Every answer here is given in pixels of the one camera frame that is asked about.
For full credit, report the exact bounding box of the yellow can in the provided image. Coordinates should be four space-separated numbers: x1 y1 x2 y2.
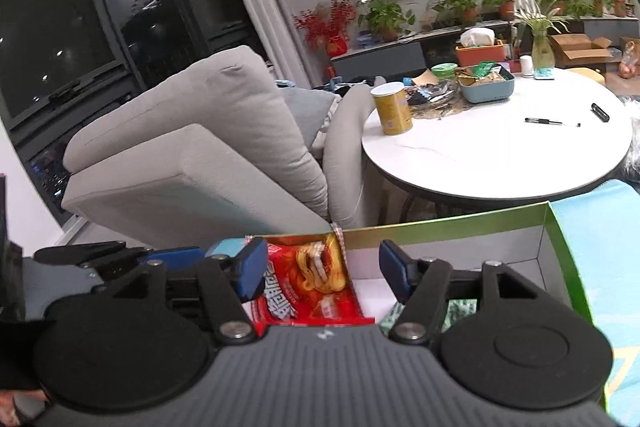
371 82 414 136

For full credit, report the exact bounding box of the open cardboard box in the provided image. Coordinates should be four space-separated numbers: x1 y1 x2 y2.
550 33 623 68

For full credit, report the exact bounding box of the black pen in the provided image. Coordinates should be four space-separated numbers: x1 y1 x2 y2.
525 117 582 128

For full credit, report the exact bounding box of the orange tissue box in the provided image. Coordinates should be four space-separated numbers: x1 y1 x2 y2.
454 28 505 68

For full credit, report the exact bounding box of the green patterned snack packet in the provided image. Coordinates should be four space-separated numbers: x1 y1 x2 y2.
377 299 478 333

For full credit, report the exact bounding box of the pile of dark foil wrappers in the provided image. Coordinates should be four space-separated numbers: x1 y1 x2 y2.
405 79 463 105

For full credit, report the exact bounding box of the grey cushion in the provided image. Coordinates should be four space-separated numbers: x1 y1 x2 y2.
277 79 341 148

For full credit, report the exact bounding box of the glass vase with plant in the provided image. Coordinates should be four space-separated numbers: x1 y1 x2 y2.
515 0 571 70

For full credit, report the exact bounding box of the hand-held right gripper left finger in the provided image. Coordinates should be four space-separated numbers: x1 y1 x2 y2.
90 238 269 343

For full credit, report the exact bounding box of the green cardboard box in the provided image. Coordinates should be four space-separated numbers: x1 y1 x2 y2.
247 201 613 413

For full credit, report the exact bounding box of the person's left hand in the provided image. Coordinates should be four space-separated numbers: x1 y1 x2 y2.
0 389 48 427

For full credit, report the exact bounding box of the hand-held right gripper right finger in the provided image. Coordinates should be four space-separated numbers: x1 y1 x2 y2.
378 240 551 343

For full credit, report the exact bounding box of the white round table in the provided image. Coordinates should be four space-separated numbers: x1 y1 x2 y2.
361 72 633 210

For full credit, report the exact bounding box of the red berry plant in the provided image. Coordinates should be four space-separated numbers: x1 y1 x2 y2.
292 0 358 58

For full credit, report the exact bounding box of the blue tray basket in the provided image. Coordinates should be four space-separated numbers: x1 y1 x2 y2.
457 63 516 104

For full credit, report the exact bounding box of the dark framed window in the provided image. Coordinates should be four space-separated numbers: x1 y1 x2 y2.
0 0 266 228

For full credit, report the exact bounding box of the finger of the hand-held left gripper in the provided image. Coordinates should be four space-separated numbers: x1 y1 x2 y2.
80 247 203 280
34 241 128 264

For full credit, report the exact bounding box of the grey armchair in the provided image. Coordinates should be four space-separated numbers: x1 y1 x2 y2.
61 45 388 238

